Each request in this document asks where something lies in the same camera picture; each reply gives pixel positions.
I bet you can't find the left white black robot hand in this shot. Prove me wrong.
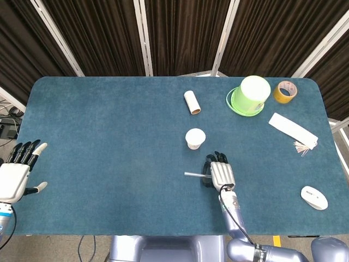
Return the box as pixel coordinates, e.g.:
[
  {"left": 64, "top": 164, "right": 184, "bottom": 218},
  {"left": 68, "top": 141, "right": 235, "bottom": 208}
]
[{"left": 0, "top": 139, "right": 49, "bottom": 204}]

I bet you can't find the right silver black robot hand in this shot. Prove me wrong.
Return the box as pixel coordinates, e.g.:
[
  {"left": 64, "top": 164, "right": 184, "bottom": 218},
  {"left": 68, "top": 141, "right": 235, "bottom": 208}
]
[{"left": 202, "top": 151, "right": 236, "bottom": 191}]

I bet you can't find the clear plastic straw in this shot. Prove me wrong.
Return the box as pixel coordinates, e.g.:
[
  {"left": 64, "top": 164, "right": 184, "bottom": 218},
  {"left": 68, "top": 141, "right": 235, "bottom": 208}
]
[{"left": 184, "top": 171, "right": 211, "bottom": 178}]

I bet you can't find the small white paper cup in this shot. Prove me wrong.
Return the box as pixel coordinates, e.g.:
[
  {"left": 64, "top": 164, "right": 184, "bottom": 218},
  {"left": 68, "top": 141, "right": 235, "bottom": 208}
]
[{"left": 185, "top": 128, "right": 206, "bottom": 151}]

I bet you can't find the white cardboard tube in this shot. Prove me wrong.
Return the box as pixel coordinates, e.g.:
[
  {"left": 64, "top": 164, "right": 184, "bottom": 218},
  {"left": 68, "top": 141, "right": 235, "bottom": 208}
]
[{"left": 183, "top": 90, "right": 202, "bottom": 115}]

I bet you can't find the flat white paper sleeve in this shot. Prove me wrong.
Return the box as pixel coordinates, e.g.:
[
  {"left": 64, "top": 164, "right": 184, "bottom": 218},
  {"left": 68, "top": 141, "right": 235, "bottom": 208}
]
[{"left": 268, "top": 112, "right": 319, "bottom": 150}]

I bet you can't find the bundle of toothpicks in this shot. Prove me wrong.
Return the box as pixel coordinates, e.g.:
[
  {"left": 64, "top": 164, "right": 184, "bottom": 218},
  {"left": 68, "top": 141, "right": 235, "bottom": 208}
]
[{"left": 293, "top": 140, "right": 311, "bottom": 158}]

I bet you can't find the upturned green plastic bucket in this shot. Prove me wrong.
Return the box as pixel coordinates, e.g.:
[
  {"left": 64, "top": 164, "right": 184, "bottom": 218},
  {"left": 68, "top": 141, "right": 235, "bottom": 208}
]
[{"left": 230, "top": 75, "right": 272, "bottom": 113}]

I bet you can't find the white computer mouse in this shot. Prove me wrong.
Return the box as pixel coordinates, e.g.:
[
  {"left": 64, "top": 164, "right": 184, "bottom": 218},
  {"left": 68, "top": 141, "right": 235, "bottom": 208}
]
[{"left": 300, "top": 186, "right": 329, "bottom": 211}]

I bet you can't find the yellow packing tape roll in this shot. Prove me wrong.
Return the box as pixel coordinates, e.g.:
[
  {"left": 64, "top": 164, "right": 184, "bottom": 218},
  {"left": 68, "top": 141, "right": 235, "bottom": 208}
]
[{"left": 273, "top": 80, "right": 298, "bottom": 105}]

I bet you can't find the lavender robot torso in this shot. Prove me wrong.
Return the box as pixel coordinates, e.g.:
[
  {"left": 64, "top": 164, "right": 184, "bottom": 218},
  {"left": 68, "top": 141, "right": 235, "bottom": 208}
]
[{"left": 108, "top": 235, "right": 226, "bottom": 262}]

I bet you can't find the blue felt table mat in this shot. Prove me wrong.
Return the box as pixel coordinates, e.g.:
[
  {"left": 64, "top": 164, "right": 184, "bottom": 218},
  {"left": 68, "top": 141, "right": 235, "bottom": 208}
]
[{"left": 12, "top": 76, "right": 345, "bottom": 237}]

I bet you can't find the dark brown curtain partition panel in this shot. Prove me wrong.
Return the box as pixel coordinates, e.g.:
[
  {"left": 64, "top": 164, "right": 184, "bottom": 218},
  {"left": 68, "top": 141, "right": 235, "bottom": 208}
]
[
  {"left": 35, "top": 0, "right": 149, "bottom": 76},
  {"left": 218, "top": 0, "right": 349, "bottom": 78},
  {"left": 0, "top": 0, "right": 84, "bottom": 106},
  {"left": 299, "top": 27, "right": 349, "bottom": 121},
  {"left": 136, "top": 0, "right": 232, "bottom": 76}
]

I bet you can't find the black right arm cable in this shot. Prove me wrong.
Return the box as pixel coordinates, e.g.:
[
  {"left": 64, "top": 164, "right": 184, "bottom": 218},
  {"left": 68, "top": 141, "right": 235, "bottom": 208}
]
[{"left": 219, "top": 184, "right": 254, "bottom": 244}]

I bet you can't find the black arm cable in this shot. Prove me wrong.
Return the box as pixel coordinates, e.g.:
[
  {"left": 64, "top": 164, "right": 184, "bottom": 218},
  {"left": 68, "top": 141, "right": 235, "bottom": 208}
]
[
  {"left": 0, "top": 206, "right": 17, "bottom": 246},
  {"left": 219, "top": 184, "right": 254, "bottom": 244}
]

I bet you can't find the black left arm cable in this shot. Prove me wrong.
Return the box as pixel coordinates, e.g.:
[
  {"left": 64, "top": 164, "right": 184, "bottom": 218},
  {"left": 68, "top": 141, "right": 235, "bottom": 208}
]
[{"left": 0, "top": 206, "right": 17, "bottom": 246}]

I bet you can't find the black cable bundle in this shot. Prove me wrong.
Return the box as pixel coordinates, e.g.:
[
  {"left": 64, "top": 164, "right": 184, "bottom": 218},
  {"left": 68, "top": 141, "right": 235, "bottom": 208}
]
[{"left": 0, "top": 99, "right": 27, "bottom": 121}]

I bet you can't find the black floor cable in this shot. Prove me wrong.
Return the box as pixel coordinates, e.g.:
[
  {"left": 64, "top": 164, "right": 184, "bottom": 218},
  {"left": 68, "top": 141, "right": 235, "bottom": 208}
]
[{"left": 78, "top": 236, "right": 97, "bottom": 262}]

